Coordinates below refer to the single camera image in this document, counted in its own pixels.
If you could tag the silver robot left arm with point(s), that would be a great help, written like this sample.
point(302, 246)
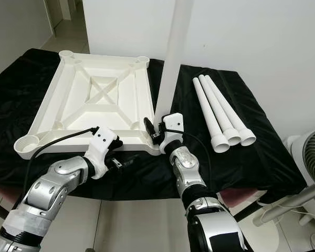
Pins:
point(60, 181)

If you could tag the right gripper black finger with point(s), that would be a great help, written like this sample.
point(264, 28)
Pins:
point(148, 126)

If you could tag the white plastic table leg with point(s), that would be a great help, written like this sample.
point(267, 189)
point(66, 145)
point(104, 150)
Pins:
point(172, 52)
point(208, 111)
point(220, 111)
point(232, 113)

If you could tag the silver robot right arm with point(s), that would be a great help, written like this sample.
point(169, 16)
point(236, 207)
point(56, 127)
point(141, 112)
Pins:
point(186, 165)

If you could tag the black tablecloth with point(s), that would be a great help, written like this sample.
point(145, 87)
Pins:
point(257, 163)

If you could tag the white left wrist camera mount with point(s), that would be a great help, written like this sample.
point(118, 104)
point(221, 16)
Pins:
point(104, 140)

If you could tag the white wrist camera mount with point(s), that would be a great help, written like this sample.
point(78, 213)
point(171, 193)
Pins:
point(174, 123)
point(104, 140)

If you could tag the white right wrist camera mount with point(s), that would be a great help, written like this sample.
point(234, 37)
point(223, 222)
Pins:
point(174, 123)

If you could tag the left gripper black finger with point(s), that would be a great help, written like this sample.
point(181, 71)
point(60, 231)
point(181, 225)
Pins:
point(128, 163)
point(118, 145)

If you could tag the white plastic table top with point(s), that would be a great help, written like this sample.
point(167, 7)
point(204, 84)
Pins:
point(73, 107)

